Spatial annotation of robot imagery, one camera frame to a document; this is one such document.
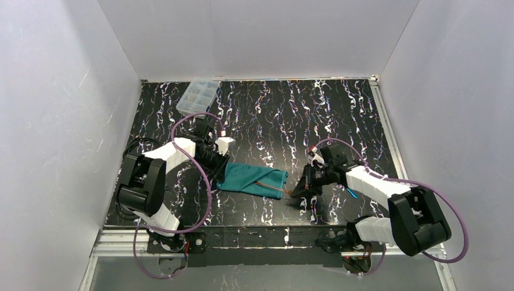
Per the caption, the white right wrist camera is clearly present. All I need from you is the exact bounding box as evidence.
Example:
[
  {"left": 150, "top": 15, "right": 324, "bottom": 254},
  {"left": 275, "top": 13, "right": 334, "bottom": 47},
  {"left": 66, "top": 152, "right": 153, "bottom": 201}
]
[{"left": 307, "top": 146, "right": 325, "bottom": 167}]

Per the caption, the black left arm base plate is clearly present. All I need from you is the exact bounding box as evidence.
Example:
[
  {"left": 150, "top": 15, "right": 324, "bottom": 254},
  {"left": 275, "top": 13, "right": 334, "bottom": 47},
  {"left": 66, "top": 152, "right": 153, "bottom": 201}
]
[{"left": 146, "top": 230, "right": 207, "bottom": 254}]

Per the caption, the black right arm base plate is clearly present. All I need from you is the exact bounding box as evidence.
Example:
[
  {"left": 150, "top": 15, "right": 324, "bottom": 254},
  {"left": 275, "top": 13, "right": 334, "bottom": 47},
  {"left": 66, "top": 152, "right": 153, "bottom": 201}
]
[{"left": 315, "top": 229, "right": 381, "bottom": 256}]

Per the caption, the aluminium front frame rail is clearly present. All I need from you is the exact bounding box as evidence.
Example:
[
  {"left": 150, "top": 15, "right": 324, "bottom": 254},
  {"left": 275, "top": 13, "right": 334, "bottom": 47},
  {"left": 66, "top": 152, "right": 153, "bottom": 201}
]
[{"left": 90, "top": 227, "right": 447, "bottom": 258}]

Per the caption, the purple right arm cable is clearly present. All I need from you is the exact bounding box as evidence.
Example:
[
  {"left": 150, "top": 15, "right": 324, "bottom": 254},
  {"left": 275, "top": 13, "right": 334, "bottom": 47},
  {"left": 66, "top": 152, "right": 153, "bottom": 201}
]
[{"left": 309, "top": 138, "right": 470, "bottom": 278}]

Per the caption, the black coiled cable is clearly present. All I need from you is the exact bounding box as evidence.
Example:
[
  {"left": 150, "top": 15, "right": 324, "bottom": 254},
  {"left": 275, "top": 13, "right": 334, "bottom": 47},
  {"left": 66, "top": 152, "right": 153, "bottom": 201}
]
[{"left": 115, "top": 138, "right": 161, "bottom": 221}]

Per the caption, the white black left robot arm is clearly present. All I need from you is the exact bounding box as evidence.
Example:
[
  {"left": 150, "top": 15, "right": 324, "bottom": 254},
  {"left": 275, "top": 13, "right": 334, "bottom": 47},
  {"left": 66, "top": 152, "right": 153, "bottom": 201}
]
[{"left": 114, "top": 124, "right": 234, "bottom": 237}]

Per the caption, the aluminium right side rail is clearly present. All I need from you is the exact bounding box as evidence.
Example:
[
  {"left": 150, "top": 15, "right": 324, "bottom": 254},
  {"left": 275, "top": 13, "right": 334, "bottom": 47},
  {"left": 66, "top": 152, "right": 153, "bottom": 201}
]
[{"left": 369, "top": 75, "right": 408, "bottom": 179}]

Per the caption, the teal cloth napkin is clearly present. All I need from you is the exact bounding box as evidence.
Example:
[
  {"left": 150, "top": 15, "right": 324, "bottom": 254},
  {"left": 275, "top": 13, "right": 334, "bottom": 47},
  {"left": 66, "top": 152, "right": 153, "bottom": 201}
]
[{"left": 217, "top": 162, "right": 289, "bottom": 197}]

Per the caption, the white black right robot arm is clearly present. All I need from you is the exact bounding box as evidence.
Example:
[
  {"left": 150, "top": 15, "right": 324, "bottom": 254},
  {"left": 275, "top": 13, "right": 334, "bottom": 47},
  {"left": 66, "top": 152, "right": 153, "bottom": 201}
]
[{"left": 290, "top": 144, "right": 452, "bottom": 256}]

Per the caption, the clear plastic screw organizer box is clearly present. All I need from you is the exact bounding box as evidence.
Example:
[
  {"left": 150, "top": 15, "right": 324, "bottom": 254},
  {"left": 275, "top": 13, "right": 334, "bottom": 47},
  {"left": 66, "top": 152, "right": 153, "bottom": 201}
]
[{"left": 176, "top": 78, "right": 221, "bottom": 115}]

